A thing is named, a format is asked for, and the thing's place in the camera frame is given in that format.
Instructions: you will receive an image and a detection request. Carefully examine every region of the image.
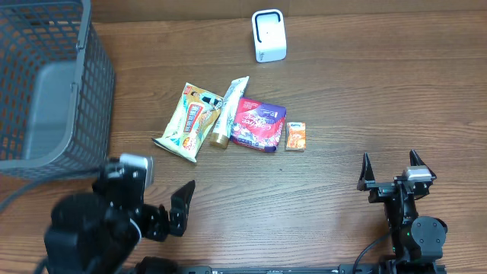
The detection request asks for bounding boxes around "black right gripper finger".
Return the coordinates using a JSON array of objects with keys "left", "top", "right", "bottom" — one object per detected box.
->
[
  {"left": 409, "top": 149, "right": 426, "bottom": 167},
  {"left": 359, "top": 152, "right": 375, "bottom": 183}
]

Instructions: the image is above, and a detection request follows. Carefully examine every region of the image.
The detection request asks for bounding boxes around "orange tissue pack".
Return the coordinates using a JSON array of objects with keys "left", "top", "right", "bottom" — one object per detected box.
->
[{"left": 285, "top": 122, "right": 306, "bottom": 151}]

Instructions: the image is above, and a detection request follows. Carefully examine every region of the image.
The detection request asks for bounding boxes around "yellow snack bag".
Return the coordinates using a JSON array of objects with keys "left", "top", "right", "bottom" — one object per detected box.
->
[{"left": 152, "top": 83, "right": 223, "bottom": 163}]

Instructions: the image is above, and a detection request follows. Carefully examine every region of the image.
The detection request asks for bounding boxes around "red purple packet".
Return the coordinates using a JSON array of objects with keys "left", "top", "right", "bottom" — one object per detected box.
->
[{"left": 230, "top": 97, "right": 287, "bottom": 153}]

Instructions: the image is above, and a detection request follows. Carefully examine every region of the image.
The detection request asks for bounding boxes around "white tube gold cap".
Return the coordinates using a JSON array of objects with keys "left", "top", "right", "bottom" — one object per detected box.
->
[{"left": 210, "top": 76, "right": 250, "bottom": 149}]

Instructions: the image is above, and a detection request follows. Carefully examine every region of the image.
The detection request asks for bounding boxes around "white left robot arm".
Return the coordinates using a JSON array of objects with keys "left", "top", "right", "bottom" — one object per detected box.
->
[{"left": 43, "top": 154, "right": 196, "bottom": 273}]

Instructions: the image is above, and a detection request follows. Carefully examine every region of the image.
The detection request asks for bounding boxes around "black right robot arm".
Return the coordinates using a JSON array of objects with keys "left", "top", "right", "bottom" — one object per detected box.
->
[{"left": 352, "top": 150, "right": 448, "bottom": 273}]

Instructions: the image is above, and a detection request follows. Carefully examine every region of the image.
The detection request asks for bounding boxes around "white barcode scanner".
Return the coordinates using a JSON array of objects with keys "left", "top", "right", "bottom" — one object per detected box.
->
[{"left": 251, "top": 8, "right": 287, "bottom": 63}]

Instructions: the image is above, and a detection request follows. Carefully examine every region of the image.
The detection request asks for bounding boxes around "grey plastic basket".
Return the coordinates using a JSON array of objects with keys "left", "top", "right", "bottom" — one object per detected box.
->
[{"left": 1, "top": 0, "right": 116, "bottom": 179}]

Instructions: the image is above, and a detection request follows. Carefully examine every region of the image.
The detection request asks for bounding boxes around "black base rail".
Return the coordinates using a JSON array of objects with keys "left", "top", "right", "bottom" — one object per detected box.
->
[{"left": 127, "top": 256, "right": 447, "bottom": 274}]

